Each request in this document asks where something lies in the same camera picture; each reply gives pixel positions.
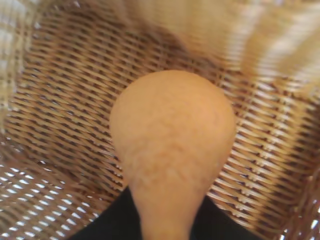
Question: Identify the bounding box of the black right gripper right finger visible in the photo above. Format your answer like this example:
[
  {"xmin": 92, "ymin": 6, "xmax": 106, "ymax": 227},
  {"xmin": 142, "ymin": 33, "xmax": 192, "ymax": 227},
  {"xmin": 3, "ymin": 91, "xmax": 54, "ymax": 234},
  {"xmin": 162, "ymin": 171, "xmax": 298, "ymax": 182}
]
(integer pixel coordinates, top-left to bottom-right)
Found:
[{"xmin": 191, "ymin": 194, "xmax": 272, "ymax": 240}]

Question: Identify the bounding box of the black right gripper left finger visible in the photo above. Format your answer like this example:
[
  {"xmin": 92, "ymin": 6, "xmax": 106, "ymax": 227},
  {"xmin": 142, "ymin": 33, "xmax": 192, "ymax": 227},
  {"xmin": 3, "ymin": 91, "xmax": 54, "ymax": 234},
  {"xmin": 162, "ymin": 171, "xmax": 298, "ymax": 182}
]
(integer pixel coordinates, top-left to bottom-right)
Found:
[{"xmin": 67, "ymin": 186, "xmax": 146, "ymax": 240}]

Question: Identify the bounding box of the brown woven wicker basket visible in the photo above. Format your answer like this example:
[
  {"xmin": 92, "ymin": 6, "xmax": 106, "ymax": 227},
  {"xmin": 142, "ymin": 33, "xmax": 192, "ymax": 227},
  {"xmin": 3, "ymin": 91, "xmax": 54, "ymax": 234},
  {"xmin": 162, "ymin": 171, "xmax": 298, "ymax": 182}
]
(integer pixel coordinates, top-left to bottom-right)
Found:
[{"xmin": 0, "ymin": 0, "xmax": 320, "ymax": 240}]

